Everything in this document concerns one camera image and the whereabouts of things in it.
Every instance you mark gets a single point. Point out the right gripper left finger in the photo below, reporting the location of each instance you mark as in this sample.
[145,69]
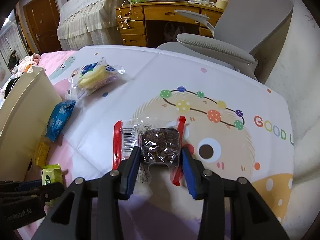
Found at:
[128,169]

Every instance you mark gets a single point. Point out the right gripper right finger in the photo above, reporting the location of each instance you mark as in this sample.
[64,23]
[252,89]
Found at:
[193,171]

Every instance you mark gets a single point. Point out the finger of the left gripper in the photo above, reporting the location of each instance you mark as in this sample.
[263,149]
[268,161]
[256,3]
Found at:
[17,191]

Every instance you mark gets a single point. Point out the green candy packet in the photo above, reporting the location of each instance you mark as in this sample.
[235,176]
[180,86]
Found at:
[52,174]

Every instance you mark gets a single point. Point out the red white date cake packet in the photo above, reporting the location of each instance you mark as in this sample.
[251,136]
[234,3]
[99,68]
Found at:
[160,144]

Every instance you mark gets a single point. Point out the blue candy packet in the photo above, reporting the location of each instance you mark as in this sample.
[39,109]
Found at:
[58,118]

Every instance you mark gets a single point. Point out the blueberry cream bun packet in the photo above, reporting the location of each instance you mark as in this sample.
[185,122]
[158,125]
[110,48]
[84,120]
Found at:
[87,79]

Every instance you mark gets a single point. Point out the yellow snack bar packet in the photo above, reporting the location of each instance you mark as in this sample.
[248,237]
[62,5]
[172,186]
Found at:
[40,154]

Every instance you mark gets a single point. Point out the white plastic storage bin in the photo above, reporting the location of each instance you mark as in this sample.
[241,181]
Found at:
[24,118]

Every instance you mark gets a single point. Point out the pink bed quilt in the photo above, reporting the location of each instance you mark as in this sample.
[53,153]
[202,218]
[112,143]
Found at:
[56,63]

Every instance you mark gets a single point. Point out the wooden desk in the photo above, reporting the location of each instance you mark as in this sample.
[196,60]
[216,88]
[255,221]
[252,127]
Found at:
[151,24]

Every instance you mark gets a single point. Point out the white lace cloth cover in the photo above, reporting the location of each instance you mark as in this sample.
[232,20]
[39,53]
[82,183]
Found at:
[88,22]

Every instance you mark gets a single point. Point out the grey office chair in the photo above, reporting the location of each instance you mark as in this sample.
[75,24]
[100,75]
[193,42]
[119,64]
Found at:
[239,33]

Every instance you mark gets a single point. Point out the masking tape roll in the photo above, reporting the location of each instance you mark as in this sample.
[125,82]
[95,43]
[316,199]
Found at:
[221,4]

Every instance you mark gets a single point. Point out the brown wooden door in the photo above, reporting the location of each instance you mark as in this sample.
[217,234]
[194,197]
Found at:
[42,17]

